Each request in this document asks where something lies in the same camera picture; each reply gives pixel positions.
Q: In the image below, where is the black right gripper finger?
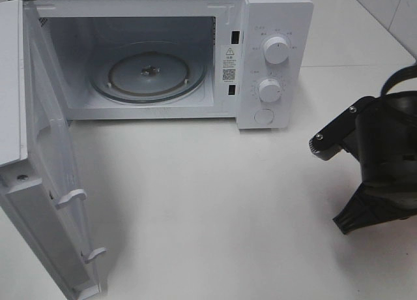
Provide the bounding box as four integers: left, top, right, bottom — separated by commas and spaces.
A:
333, 181, 416, 234

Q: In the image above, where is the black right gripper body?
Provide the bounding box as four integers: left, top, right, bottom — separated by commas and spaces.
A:
349, 91, 416, 209

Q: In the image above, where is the white round door button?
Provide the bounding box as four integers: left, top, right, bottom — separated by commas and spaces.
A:
254, 109, 274, 125

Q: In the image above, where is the white round knob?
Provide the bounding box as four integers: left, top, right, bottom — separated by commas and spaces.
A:
258, 78, 282, 103
262, 34, 290, 65

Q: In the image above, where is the white microwave door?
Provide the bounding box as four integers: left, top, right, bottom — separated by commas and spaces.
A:
1, 0, 106, 299

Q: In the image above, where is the white microwave oven body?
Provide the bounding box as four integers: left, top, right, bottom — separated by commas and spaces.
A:
7, 0, 313, 129

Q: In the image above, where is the glass microwave turntable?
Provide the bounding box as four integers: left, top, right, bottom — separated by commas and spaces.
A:
89, 51, 207, 104

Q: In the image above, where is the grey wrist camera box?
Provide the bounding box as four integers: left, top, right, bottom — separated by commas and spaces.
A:
309, 96, 375, 161

